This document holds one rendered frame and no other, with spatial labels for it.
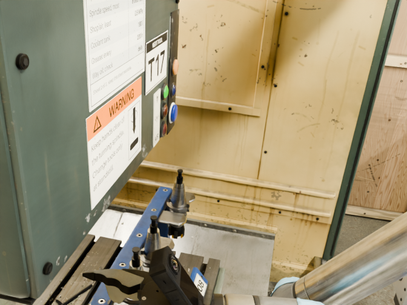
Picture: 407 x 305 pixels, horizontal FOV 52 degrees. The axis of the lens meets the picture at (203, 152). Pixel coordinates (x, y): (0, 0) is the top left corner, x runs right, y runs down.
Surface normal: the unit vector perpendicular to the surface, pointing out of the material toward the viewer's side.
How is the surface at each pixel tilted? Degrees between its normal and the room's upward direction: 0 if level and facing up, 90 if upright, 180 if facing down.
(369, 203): 90
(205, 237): 24
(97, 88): 90
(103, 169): 90
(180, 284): 60
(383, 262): 79
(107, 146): 90
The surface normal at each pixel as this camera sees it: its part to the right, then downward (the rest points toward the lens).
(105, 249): 0.07, -0.89
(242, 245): -0.02, -0.64
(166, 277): 0.00, 0.48
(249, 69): -0.21, 0.43
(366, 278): -0.40, 0.34
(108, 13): 0.98, 0.15
